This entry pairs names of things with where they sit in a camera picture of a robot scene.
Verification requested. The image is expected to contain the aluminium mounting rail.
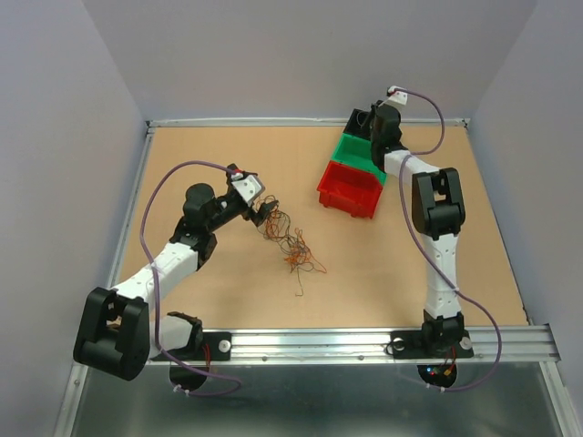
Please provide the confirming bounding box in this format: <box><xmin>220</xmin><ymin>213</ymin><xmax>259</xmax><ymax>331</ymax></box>
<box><xmin>75</xmin><ymin>323</ymin><xmax>561</xmax><ymax>365</ymax></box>

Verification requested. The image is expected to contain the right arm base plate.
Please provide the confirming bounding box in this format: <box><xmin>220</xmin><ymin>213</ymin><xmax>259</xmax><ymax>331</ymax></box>
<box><xmin>385</xmin><ymin>330</ymin><xmax>475</xmax><ymax>391</ymax></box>

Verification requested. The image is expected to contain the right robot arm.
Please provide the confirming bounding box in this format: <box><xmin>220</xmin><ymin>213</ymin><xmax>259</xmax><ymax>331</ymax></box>
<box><xmin>370</xmin><ymin>102</ymin><xmax>465</xmax><ymax>360</ymax></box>

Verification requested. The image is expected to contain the green plastic bin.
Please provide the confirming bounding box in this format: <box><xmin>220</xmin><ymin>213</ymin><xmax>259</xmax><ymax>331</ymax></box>
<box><xmin>331</xmin><ymin>134</ymin><xmax>387</xmax><ymax>186</ymax></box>

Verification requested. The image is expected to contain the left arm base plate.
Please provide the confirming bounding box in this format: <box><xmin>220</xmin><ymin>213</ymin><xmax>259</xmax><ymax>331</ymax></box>
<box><xmin>151</xmin><ymin>331</ymin><xmax>241</xmax><ymax>398</ymax></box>

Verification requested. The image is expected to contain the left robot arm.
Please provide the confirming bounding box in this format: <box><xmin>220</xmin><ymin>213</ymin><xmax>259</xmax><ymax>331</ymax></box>
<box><xmin>73</xmin><ymin>164</ymin><xmax>279</xmax><ymax>381</ymax></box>

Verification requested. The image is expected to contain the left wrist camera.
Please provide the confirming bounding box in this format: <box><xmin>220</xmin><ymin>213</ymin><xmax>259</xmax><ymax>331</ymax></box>
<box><xmin>230</xmin><ymin>172</ymin><xmax>265</xmax><ymax>207</ymax></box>

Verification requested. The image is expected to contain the black plastic bin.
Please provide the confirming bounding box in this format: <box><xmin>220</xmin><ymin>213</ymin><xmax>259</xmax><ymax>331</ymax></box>
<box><xmin>343</xmin><ymin>108</ymin><xmax>373</xmax><ymax>140</ymax></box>

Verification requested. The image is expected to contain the red plastic bin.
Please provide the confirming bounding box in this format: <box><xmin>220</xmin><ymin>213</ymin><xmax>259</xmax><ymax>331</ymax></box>
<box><xmin>317</xmin><ymin>160</ymin><xmax>383</xmax><ymax>219</ymax></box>

